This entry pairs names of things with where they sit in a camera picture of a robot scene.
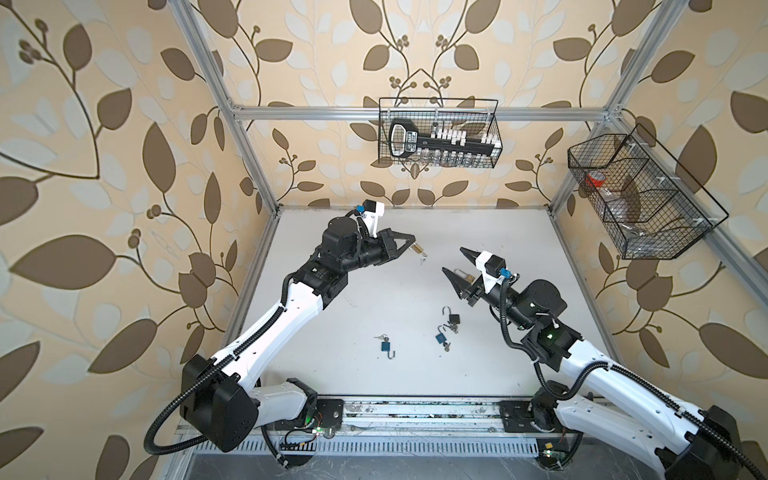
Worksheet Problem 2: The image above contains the brass padlock with key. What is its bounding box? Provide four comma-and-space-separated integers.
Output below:
410, 243, 428, 264

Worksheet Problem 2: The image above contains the small brass padlock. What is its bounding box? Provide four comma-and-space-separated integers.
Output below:
454, 268, 475, 284

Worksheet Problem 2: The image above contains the black padlock with keys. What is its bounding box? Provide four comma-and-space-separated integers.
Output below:
442, 306, 461, 333

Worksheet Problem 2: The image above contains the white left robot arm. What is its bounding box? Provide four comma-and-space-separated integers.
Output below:
176, 212, 415, 452

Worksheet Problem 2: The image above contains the red capped clear bottle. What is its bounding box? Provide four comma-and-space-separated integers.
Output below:
584, 170, 629, 214

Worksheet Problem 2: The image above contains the blue padlock with keys left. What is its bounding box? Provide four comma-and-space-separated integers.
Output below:
376, 334, 396, 360

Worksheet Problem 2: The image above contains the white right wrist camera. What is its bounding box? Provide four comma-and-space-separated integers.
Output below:
475, 251, 516, 294

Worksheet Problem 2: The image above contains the black wire basket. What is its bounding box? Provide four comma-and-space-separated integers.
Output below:
567, 124, 729, 260
378, 96, 503, 169

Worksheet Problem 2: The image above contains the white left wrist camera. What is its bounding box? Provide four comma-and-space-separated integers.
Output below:
353, 200, 385, 237

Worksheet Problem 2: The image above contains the black wire basket right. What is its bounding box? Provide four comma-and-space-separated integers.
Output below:
567, 124, 729, 260

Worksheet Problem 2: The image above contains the aluminium frame profile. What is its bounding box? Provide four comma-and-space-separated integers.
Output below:
167, 0, 768, 397

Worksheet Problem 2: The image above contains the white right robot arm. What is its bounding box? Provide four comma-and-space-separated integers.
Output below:
442, 248, 763, 479

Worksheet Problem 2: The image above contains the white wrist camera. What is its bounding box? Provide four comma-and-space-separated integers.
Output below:
475, 251, 516, 294
353, 200, 385, 237

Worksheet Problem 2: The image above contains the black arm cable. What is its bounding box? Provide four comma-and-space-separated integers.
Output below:
142, 272, 301, 455
497, 275, 768, 480

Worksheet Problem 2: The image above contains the black wire basket rear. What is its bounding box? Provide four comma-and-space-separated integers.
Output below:
378, 96, 503, 169

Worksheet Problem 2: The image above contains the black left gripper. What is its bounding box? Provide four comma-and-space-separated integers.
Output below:
336, 227, 414, 275

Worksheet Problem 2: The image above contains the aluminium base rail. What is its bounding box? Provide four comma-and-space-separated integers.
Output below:
241, 395, 593, 459

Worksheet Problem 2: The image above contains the blue padlock with keys right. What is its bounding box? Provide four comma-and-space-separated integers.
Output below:
436, 325, 451, 352

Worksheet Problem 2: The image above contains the blue padlock with keys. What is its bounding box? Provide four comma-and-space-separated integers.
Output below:
376, 334, 396, 360
436, 325, 451, 352

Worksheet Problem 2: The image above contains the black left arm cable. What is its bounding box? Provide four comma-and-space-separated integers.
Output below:
142, 272, 301, 455

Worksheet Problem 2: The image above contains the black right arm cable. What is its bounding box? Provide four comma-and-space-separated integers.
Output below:
497, 275, 768, 480

